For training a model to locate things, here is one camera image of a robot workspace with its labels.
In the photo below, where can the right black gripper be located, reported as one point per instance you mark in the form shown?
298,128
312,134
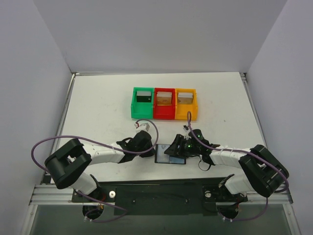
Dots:
178,146

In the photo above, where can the black leather card holder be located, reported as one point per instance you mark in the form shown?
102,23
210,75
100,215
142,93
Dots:
174,160

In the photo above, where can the green plastic bin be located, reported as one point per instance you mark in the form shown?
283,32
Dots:
142,110

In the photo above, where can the white VIP card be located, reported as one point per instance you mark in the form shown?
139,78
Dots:
161,157

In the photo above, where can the black card stack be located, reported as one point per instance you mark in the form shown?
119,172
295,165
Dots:
144,96

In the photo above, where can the orange plastic bin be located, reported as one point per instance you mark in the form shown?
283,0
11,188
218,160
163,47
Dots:
186,100

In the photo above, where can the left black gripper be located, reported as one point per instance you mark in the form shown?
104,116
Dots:
148,148

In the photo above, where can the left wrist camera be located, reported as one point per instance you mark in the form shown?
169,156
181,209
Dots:
144,126

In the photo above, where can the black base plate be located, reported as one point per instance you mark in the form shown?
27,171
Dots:
162,197

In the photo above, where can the red plastic bin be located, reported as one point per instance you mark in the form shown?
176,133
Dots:
164,106

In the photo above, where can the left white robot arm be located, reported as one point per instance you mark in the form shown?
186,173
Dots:
67,165

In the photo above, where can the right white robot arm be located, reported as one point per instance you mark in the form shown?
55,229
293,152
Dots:
262,172

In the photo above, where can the brown card stack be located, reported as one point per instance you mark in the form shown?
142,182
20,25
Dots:
164,98

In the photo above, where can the aluminium frame rail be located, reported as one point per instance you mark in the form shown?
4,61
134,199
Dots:
46,176

